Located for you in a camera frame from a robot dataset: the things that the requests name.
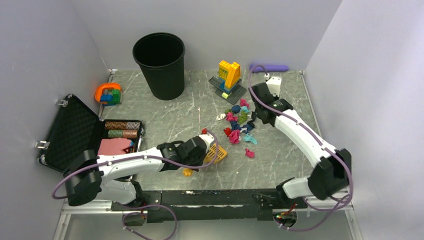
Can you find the yellow slotted scoop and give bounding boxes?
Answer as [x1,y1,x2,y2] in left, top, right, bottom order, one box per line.
[182,144,228,177]

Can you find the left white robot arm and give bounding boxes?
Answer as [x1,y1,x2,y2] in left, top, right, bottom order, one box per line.
[59,132,219,210]

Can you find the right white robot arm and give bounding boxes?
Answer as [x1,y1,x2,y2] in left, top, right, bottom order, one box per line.
[249,77,352,208]

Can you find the purple cylinder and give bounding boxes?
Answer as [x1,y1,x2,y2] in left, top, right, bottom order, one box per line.
[249,63,290,73]

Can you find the far magenta paper scrap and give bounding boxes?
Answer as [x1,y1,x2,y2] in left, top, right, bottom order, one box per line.
[239,98,250,108]

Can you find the teal paper ball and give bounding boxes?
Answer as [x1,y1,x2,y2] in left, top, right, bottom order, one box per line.
[240,106,250,114]

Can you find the dark blue paper ball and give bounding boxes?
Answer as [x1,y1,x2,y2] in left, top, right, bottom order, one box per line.
[230,105,241,114]

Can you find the dark blue paper scrap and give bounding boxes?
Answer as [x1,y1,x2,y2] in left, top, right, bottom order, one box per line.
[240,120,256,134]

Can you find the yellow toy brick tower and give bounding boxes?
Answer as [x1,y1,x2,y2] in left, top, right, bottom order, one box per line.
[208,60,247,105]

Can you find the red paper scrap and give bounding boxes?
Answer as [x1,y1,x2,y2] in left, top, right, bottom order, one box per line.
[223,127,232,137]

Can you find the large magenta paper scrap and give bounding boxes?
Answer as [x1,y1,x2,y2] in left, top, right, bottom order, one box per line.
[228,129,241,145]

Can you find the near magenta paper scrap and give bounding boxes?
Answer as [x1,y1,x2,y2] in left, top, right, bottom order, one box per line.
[225,111,238,122]

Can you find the white paper scrap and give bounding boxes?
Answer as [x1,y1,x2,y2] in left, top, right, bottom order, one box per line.
[215,113,227,121]

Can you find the light blue paper scrap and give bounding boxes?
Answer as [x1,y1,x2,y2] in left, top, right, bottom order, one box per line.
[243,133,258,145]

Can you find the pink playing cards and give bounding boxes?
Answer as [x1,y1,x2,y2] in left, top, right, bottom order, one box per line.
[97,138,134,156]

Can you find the black plastic bucket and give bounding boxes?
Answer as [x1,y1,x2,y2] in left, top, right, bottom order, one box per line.
[132,32,185,101]

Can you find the black poker chip case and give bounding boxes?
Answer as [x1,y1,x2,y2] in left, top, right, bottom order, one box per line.
[35,94,145,172]

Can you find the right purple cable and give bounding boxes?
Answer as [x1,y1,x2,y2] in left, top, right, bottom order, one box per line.
[247,64,355,233]

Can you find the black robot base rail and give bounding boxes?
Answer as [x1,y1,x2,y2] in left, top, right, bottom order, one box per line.
[110,188,309,223]

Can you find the orange ring toy blocks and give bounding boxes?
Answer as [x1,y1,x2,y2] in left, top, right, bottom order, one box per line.
[94,82,123,106]

